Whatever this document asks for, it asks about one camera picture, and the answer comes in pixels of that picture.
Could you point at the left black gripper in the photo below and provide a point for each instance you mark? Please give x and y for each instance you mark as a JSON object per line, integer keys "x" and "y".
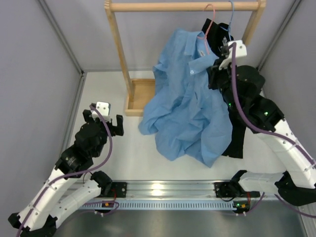
{"x": 117, "y": 130}

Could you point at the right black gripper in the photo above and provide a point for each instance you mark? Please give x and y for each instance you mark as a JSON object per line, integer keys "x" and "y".
{"x": 214, "y": 73}

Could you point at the pink wire hanger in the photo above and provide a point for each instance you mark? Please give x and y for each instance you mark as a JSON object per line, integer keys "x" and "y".
{"x": 208, "y": 29}

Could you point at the light blue shirt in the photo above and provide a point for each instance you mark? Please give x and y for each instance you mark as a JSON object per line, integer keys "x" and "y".
{"x": 185, "y": 116}

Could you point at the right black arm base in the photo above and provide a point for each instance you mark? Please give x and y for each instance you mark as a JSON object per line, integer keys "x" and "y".
{"x": 223, "y": 191}

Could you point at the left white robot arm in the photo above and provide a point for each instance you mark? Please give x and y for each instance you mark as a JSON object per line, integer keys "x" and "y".
{"x": 73, "y": 181}

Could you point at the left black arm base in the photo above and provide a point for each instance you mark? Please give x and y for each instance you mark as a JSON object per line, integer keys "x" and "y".
{"x": 118, "y": 190}

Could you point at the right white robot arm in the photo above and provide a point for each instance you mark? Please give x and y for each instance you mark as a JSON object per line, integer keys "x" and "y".
{"x": 249, "y": 109}

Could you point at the black shirt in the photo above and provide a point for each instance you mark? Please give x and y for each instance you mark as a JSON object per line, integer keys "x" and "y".
{"x": 216, "y": 39}

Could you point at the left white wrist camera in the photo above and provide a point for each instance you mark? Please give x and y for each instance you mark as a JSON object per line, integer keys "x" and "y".
{"x": 104, "y": 109}

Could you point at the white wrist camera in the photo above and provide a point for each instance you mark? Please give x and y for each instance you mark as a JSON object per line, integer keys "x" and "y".
{"x": 233, "y": 51}
{"x": 104, "y": 109}

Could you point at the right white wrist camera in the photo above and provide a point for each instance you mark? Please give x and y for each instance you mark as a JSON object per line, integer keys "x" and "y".
{"x": 233, "y": 51}

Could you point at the blue wire hanger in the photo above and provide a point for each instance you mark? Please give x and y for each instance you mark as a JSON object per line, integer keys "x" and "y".
{"x": 228, "y": 29}

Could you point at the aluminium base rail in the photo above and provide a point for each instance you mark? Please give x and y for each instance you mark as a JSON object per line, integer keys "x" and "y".
{"x": 168, "y": 190}

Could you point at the aluminium frame rail left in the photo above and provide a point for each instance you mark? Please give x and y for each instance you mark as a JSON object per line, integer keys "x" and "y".
{"x": 69, "y": 75}

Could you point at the grey slotted cable duct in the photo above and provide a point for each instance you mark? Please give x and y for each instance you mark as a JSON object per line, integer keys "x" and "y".
{"x": 161, "y": 205}

